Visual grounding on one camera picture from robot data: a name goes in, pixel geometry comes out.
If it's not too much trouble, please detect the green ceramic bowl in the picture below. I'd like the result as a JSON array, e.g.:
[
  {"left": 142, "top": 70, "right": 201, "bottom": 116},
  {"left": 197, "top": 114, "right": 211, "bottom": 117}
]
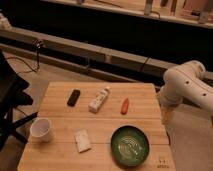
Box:
[{"left": 110, "top": 125, "right": 150, "bottom": 167}]

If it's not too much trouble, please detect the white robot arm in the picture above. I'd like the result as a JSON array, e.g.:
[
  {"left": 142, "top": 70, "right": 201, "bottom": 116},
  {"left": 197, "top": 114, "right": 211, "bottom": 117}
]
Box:
[{"left": 157, "top": 60, "right": 213, "bottom": 125}]

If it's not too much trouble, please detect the white milk carton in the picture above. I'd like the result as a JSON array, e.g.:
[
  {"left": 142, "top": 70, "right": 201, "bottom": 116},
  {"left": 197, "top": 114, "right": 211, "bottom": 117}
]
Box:
[{"left": 89, "top": 87, "right": 110, "bottom": 113}]

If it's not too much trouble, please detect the orange carrot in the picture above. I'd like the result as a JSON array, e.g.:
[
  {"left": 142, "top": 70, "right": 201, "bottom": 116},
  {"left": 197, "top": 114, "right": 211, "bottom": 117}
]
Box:
[{"left": 121, "top": 98, "right": 129, "bottom": 114}]

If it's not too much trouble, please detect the black rectangular bar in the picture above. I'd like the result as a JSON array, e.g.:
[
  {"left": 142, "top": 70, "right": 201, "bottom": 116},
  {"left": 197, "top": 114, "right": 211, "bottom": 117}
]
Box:
[{"left": 67, "top": 89, "right": 80, "bottom": 107}]

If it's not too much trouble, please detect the white paper cup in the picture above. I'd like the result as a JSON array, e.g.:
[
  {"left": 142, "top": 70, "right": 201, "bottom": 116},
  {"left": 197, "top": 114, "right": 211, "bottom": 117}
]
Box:
[{"left": 30, "top": 118, "right": 53, "bottom": 142}]

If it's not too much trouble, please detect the black office chair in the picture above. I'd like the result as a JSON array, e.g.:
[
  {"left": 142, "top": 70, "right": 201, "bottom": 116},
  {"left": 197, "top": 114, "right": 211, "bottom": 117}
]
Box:
[{"left": 0, "top": 49, "right": 37, "bottom": 151}]

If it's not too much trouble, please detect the black cable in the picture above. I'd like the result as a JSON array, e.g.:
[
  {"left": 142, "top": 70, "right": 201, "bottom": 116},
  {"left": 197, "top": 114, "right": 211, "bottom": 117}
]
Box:
[{"left": 4, "top": 39, "right": 45, "bottom": 75}]

